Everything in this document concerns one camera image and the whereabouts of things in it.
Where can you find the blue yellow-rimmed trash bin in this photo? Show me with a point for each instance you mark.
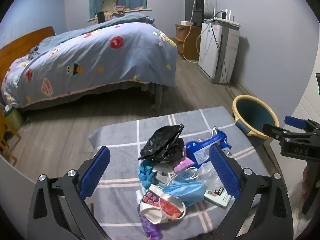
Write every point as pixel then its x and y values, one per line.
pixel 252 115

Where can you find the green white cardboard box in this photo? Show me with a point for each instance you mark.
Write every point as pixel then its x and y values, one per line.
pixel 217 197

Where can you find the purple bottle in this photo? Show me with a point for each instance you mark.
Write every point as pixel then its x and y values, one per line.
pixel 150 230

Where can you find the pink face mask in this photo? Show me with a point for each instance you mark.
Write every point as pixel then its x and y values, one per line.
pixel 183 165

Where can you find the wooden cabinet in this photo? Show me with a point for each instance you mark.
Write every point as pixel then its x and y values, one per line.
pixel 191 42

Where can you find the clear plastic wrapper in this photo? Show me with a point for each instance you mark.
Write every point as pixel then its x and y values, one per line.
pixel 208 172

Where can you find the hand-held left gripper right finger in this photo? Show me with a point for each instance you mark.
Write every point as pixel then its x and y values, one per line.
pixel 223 172

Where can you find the bed with blue duvet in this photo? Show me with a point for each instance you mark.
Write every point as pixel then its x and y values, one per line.
pixel 100 55

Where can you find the white cabinet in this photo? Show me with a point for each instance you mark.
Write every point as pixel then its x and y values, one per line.
pixel 307 105

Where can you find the wooden stool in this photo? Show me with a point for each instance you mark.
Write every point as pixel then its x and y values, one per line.
pixel 5 135

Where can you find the black monitor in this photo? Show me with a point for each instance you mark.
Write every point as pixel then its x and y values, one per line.
pixel 191 7

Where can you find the blue face mask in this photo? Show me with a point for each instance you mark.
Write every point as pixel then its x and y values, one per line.
pixel 185 190

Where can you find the white router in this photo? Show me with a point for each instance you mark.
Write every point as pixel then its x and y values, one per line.
pixel 225 21

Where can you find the grey plaid mat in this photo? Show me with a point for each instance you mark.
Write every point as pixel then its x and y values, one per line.
pixel 120 135

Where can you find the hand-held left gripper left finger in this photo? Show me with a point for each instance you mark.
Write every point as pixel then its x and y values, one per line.
pixel 96 170

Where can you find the plaid cloth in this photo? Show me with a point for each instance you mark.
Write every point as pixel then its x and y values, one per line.
pixel 113 12

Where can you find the wooden windowsill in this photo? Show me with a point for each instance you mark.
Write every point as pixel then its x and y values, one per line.
pixel 142 10

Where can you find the person's right hand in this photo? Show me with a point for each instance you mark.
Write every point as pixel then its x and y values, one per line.
pixel 304 180

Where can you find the white power strip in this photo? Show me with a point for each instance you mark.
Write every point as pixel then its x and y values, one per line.
pixel 186 23

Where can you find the green plastic bucket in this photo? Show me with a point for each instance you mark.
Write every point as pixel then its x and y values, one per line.
pixel 13 120

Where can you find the blue plastic wrapper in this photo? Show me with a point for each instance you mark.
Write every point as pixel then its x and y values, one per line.
pixel 197 147

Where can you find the teal cloth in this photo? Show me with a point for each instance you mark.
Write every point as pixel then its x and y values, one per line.
pixel 146 172

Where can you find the white air purifier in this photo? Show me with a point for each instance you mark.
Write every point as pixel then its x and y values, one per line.
pixel 210 50

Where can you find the black plastic bag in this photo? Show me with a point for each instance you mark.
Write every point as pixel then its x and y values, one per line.
pixel 160 142

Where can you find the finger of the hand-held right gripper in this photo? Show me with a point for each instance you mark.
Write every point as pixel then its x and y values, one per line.
pixel 296 121
pixel 273 130

